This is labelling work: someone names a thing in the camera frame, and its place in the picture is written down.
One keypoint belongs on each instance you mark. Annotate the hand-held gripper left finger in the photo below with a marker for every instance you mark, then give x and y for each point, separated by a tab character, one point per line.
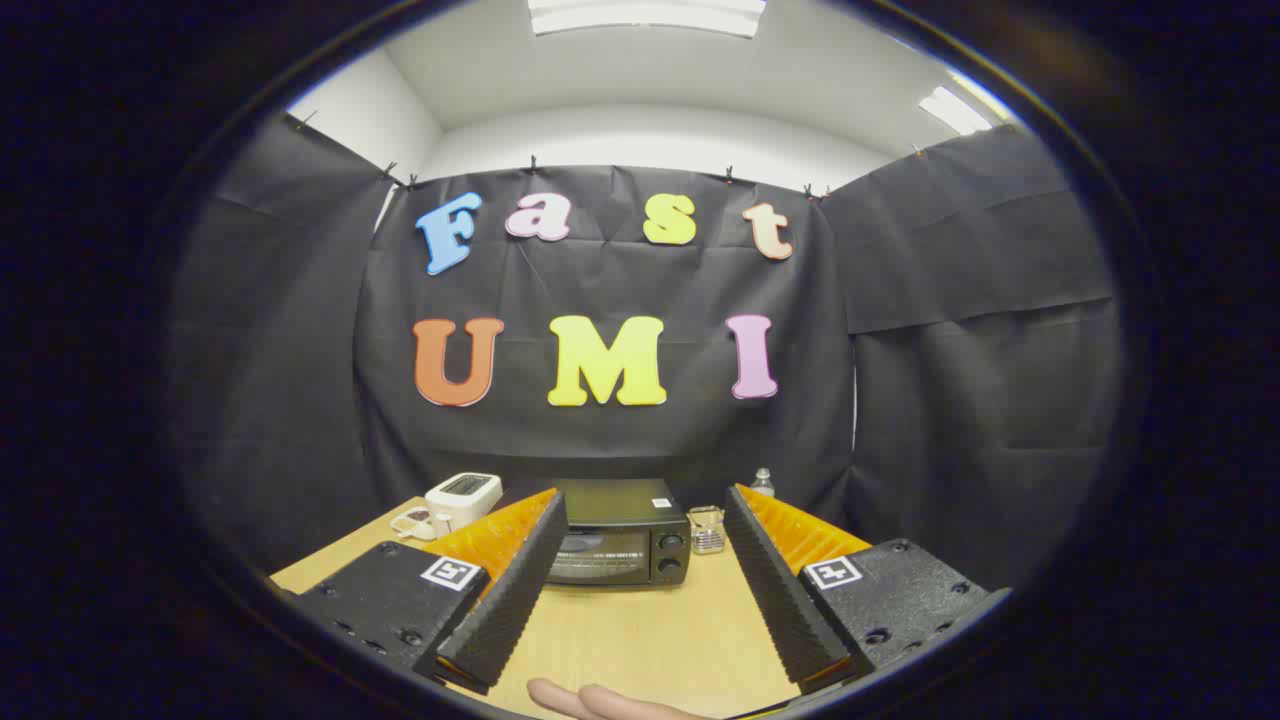
510	590

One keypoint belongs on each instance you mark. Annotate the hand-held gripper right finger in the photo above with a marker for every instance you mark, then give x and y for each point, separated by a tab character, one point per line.
775	590

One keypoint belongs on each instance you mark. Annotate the black toaster oven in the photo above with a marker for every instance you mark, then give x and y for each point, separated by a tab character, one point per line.
620	505

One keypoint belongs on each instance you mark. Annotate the white toaster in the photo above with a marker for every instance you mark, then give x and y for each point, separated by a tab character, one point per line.
465	500

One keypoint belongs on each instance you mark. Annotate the clear glass jar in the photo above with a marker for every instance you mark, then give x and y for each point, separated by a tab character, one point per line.
706	530

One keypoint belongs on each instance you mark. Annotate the clear water bottle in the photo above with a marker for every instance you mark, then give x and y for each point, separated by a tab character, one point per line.
762	485

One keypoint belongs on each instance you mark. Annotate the small white packet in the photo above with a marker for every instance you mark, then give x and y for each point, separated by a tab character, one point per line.
412	522

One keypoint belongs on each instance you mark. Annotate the long ceiling light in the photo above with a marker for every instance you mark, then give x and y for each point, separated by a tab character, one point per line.
955	110
645	15

